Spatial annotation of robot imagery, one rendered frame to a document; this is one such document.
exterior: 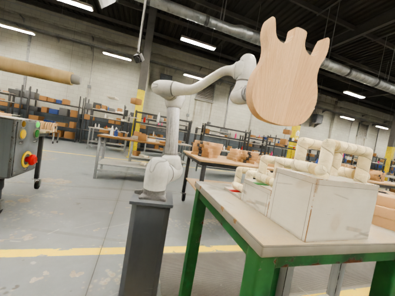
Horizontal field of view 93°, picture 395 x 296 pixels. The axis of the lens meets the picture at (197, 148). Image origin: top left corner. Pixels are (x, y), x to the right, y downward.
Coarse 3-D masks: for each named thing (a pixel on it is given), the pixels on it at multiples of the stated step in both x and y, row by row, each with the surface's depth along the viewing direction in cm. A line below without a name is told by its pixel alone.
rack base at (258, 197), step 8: (248, 184) 74; (256, 184) 69; (248, 192) 73; (256, 192) 69; (264, 192) 65; (248, 200) 72; (256, 200) 68; (264, 200) 64; (256, 208) 67; (264, 208) 64
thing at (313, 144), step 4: (300, 140) 58; (304, 140) 58; (308, 140) 58; (312, 140) 59; (316, 140) 60; (308, 144) 58; (312, 144) 58; (316, 144) 59; (320, 144) 60; (308, 148) 60; (312, 148) 60; (316, 148) 60; (320, 148) 60; (336, 152) 63
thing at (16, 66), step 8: (0, 56) 42; (0, 64) 42; (8, 64) 42; (16, 64) 42; (24, 64) 43; (32, 64) 44; (16, 72) 43; (24, 72) 43; (32, 72) 44; (40, 72) 44; (48, 72) 44; (56, 72) 45; (64, 72) 45; (72, 72) 47; (56, 80) 46; (64, 80) 46
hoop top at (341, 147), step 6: (336, 144) 50; (342, 144) 51; (348, 144) 52; (354, 144) 54; (336, 150) 51; (342, 150) 52; (348, 150) 52; (354, 150) 53; (360, 150) 54; (366, 150) 55; (372, 150) 56
